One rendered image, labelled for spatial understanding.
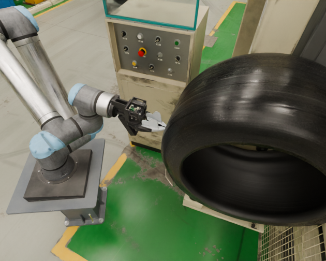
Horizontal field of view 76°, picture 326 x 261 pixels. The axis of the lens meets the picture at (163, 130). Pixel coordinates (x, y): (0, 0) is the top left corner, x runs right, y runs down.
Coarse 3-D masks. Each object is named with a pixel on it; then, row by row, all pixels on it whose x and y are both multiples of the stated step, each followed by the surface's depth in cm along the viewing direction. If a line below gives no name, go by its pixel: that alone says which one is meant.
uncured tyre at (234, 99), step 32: (224, 64) 60; (256, 64) 54; (288, 64) 52; (320, 64) 56; (192, 96) 59; (224, 96) 50; (256, 96) 46; (288, 96) 44; (320, 96) 45; (192, 128) 54; (224, 128) 48; (256, 128) 45; (288, 128) 43; (320, 128) 42; (192, 160) 93; (224, 160) 100; (256, 160) 95; (288, 160) 88; (320, 160) 45; (192, 192) 77; (224, 192) 91; (256, 192) 89; (288, 192) 82; (320, 192) 72; (288, 224) 70
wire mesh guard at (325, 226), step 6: (288, 228) 102; (300, 228) 90; (324, 228) 74; (288, 234) 100; (294, 234) 95; (318, 234) 78; (324, 234) 73; (258, 240) 134; (270, 240) 118; (288, 240) 98; (294, 240) 93; (306, 240) 83; (318, 240) 77; (324, 240) 72; (258, 246) 131; (288, 246) 97; (294, 246) 91; (312, 246) 79; (258, 252) 128; (264, 252) 121; (288, 252) 95; (306, 252) 82; (258, 258) 126; (264, 258) 119; (282, 258) 99; (306, 258) 81
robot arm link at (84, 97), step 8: (72, 88) 75; (80, 88) 75; (88, 88) 76; (72, 96) 75; (80, 96) 74; (88, 96) 74; (96, 96) 74; (72, 104) 77; (80, 104) 75; (88, 104) 74; (80, 112) 79; (88, 112) 79; (96, 112) 76
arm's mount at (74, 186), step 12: (72, 156) 134; (84, 156) 135; (36, 168) 127; (84, 168) 130; (36, 180) 122; (48, 180) 123; (60, 180) 123; (72, 180) 124; (84, 180) 125; (36, 192) 118; (48, 192) 118; (60, 192) 119; (72, 192) 120; (84, 192) 122
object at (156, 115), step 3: (156, 111) 73; (147, 114) 76; (150, 114) 76; (153, 114) 75; (156, 114) 74; (159, 114) 74; (147, 117) 77; (150, 117) 77; (153, 117) 76; (156, 117) 75; (159, 117) 75; (147, 120) 76; (159, 120) 76; (159, 123) 76; (162, 123) 76; (165, 126) 75
